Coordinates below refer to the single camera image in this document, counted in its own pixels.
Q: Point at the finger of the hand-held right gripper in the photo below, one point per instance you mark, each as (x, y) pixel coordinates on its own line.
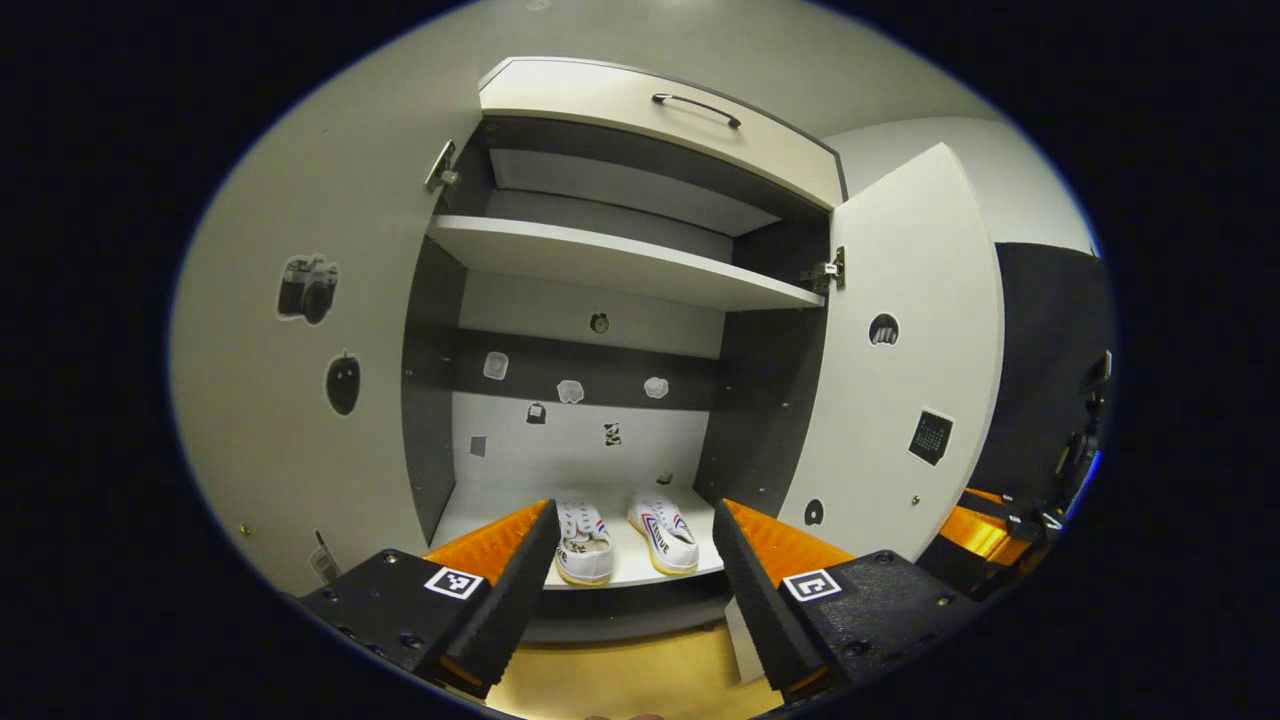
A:
(975, 530)
(1010, 505)

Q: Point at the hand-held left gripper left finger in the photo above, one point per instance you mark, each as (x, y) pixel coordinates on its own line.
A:
(515, 595)

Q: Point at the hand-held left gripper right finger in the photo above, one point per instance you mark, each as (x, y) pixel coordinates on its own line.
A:
(760, 600)

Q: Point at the white canvas shoe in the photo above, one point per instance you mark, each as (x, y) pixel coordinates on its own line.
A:
(665, 535)
(585, 550)

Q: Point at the white door with cat sticker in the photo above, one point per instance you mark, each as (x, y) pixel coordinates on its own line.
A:
(900, 260)

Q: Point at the white shoe cabinet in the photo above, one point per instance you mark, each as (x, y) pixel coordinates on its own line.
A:
(560, 300)

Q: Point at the white door with camera sticker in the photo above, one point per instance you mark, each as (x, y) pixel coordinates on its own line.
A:
(250, 450)

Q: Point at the metal door hinge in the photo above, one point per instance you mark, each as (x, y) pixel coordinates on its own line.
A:
(440, 168)
(825, 270)

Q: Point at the white cabinet shelf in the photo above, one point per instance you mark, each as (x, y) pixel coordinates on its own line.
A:
(620, 185)
(600, 260)

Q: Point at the white cabinet drawer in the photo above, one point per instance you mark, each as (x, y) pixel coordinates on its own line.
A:
(580, 95)

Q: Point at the black backdrop cloth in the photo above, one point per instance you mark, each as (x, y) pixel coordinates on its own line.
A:
(1040, 350)

